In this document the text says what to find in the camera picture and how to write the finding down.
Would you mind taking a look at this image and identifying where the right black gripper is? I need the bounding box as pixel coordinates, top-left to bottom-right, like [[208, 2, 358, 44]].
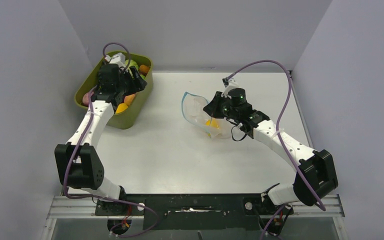
[[204, 91, 240, 121]]

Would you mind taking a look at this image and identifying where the yellow bell pepper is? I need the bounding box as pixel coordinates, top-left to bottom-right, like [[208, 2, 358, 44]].
[[205, 118, 220, 131]]

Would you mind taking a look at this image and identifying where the clear zip top bag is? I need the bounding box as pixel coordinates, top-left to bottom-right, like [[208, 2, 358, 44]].
[[181, 91, 232, 139]]

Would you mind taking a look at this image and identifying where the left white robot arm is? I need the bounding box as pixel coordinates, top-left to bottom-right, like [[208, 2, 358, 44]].
[[54, 63, 147, 202]]

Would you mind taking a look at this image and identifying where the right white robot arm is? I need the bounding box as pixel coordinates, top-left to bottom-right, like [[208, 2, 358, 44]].
[[203, 88, 338, 214]]

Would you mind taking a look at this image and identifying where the orange tangerine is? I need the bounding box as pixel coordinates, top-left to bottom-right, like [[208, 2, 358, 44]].
[[138, 64, 151, 76]]

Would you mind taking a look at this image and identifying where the orange apricot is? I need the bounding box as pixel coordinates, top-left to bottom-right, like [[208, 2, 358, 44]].
[[123, 94, 136, 106]]

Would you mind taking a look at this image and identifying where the green cabbage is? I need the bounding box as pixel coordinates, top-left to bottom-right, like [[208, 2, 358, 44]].
[[124, 59, 139, 74]]

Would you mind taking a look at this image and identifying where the yellow mango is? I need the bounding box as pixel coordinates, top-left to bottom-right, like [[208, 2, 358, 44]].
[[115, 102, 129, 114]]

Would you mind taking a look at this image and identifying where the olive green plastic bin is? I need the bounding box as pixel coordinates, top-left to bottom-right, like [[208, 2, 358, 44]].
[[74, 51, 154, 130]]

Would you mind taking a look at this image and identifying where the pink red onion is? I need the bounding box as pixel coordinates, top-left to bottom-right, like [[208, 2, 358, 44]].
[[81, 91, 94, 107]]

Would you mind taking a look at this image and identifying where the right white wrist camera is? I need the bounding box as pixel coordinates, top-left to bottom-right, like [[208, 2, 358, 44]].
[[221, 77, 240, 97]]

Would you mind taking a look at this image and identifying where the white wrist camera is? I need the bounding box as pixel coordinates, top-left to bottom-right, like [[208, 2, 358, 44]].
[[221, 77, 240, 97], [104, 52, 126, 68]]

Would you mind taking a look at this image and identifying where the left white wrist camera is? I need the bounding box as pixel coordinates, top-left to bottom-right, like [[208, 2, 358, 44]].
[[104, 52, 126, 68]]

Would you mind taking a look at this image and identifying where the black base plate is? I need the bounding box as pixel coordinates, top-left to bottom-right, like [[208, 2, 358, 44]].
[[94, 193, 294, 234]]

